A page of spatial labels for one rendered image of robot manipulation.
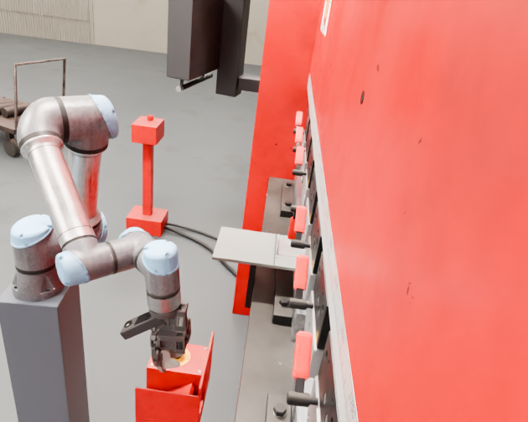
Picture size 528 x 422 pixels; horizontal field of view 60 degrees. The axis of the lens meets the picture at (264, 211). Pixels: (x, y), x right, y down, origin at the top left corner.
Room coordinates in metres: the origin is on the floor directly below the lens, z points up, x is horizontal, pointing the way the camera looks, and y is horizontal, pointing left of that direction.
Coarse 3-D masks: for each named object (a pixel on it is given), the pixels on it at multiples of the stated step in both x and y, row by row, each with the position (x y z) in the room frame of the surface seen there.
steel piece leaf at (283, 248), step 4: (280, 240) 1.22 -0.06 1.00; (284, 240) 1.23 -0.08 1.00; (280, 244) 1.20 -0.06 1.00; (284, 244) 1.20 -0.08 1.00; (288, 244) 1.21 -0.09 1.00; (280, 248) 1.18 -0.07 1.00; (284, 248) 1.18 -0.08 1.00; (288, 248) 1.19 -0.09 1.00; (292, 248) 1.19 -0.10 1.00; (296, 248) 1.19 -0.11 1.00; (280, 252) 1.16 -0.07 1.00; (284, 252) 1.16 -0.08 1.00; (288, 252) 1.16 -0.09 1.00; (292, 252) 1.17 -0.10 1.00; (296, 252) 1.17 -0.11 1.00; (300, 252) 1.17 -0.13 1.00; (304, 252) 1.18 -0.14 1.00; (292, 256) 1.14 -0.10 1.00; (296, 256) 1.15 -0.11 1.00
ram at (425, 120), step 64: (384, 0) 0.63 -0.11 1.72; (448, 0) 0.37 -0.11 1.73; (512, 0) 0.26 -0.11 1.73; (320, 64) 1.48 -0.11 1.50; (384, 64) 0.54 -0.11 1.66; (448, 64) 0.33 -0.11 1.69; (512, 64) 0.24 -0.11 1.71; (320, 128) 1.11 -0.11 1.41; (384, 128) 0.46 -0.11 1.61; (448, 128) 0.29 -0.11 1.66; (512, 128) 0.22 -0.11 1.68; (320, 192) 0.86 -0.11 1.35; (384, 192) 0.40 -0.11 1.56; (448, 192) 0.26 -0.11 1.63; (512, 192) 0.19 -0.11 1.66; (384, 256) 0.34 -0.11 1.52; (448, 256) 0.23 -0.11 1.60; (512, 256) 0.17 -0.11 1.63; (384, 320) 0.30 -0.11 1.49; (448, 320) 0.20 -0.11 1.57; (512, 320) 0.16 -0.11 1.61; (384, 384) 0.26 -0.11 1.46; (448, 384) 0.18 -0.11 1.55; (512, 384) 0.14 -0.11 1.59
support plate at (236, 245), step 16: (224, 240) 1.18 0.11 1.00; (240, 240) 1.19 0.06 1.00; (256, 240) 1.21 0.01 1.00; (272, 240) 1.22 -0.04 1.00; (288, 240) 1.23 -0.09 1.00; (224, 256) 1.09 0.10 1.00; (240, 256) 1.11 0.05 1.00; (256, 256) 1.12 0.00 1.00; (272, 256) 1.13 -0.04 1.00; (288, 256) 1.14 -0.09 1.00
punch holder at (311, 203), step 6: (312, 180) 1.06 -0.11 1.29; (312, 186) 1.03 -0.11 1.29; (312, 192) 1.00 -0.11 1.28; (312, 198) 0.97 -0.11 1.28; (306, 204) 1.05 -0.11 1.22; (312, 204) 0.95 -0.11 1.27; (312, 210) 0.93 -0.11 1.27; (306, 216) 1.00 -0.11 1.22; (312, 216) 0.93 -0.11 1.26; (306, 222) 0.98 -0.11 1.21; (312, 222) 0.93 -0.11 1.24; (306, 228) 0.96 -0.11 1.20; (306, 234) 0.93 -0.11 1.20; (306, 240) 0.93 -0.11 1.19
